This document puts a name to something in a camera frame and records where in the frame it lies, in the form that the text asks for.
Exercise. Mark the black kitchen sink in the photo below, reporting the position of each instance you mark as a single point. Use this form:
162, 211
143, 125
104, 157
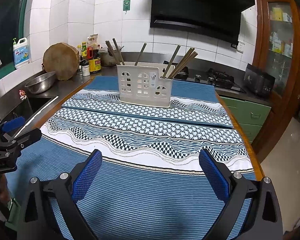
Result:
32, 107

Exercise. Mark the green capped condiment bottle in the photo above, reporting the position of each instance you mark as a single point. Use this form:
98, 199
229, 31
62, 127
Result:
84, 50

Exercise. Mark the white plastic chopstick holder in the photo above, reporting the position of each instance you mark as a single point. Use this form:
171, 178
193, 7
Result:
145, 95

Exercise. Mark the red and white small figure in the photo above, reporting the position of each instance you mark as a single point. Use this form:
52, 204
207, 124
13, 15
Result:
23, 95

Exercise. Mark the green drawer cabinet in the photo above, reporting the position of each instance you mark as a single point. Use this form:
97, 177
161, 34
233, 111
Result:
247, 117

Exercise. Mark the round wooden chopping block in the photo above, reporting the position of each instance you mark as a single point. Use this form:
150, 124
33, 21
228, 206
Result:
61, 62

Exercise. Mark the bunch of wooden chopsticks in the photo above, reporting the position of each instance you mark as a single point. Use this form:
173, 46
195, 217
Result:
183, 62

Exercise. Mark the green framed window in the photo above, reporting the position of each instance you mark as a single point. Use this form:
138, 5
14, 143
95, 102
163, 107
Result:
7, 20

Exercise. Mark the white spice jar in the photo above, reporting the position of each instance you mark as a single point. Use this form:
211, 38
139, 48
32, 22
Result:
85, 70

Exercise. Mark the wooden glass-door cabinet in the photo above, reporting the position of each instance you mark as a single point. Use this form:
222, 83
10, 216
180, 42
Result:
261, 42

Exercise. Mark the black gas stove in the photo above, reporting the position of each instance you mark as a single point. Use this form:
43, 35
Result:
222, 80

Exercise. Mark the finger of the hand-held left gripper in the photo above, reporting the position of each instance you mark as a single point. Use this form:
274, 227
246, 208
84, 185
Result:
30, 136
13, 125

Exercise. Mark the stainless steel bowl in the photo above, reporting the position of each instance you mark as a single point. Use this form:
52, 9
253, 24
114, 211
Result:
40, 83

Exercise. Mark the yellow and white cartons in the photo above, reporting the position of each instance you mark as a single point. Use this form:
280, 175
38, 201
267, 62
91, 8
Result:
277, 13

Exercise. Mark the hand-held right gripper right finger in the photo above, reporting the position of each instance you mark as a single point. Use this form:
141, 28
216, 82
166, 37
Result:
212, 175

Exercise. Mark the green wall sticker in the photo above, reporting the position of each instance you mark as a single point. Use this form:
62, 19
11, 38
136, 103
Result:
126, 5

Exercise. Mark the blue patterned woven mat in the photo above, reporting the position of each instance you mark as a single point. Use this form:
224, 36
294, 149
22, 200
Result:
102, 82
150, 192

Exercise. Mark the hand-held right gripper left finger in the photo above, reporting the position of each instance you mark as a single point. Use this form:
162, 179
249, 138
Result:
87, 176

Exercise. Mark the wall power socket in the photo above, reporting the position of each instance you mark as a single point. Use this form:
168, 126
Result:
240, 47

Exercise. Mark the black range hood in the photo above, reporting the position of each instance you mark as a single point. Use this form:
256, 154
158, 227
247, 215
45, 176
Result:
197, 7

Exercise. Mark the assorted small cartons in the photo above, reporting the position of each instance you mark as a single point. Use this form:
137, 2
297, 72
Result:
280, 45

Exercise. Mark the black countertop appliance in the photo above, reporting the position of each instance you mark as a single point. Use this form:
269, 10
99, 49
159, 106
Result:
258, 80

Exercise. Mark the dark soy sauce bottle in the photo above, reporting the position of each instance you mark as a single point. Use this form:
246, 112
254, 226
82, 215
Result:
96, 63

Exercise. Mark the white detergent bottle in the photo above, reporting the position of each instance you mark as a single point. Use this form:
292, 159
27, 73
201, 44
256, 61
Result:
22, 55

